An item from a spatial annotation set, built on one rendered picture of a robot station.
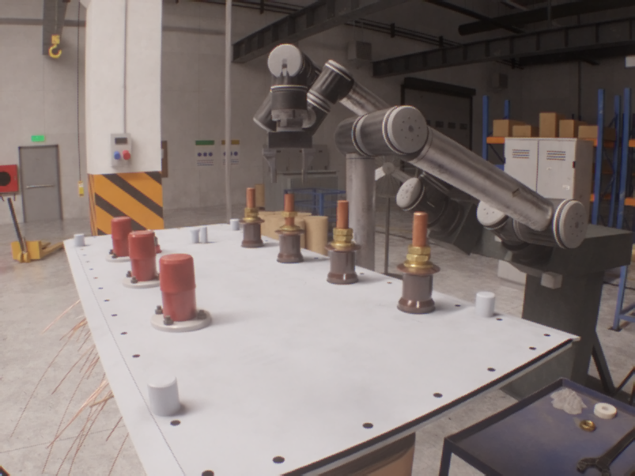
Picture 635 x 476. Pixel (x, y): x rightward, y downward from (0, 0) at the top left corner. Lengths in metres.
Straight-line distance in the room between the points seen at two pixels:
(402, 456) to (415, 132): 0.89
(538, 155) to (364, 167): 4.43
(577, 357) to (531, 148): 3.35
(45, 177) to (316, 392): 13.78
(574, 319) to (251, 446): 2.68
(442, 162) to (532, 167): 4.46
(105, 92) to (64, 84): 8.37
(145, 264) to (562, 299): 2.53
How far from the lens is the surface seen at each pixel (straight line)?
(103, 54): 6.25
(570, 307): 3.07
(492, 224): 2.06
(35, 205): 14.32
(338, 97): 2.26
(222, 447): 0.56
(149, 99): 6.26
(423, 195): 2.59
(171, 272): 0.89
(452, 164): 1.51
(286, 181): 10.62
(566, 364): 3.18
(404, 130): 1.38
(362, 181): 1.58
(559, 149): 5.74
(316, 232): 6.51
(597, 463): 1.44
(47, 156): 14.26
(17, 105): 14.43
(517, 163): 6.03
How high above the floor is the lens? 1.69
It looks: 10 degrees down
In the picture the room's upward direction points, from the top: straight up
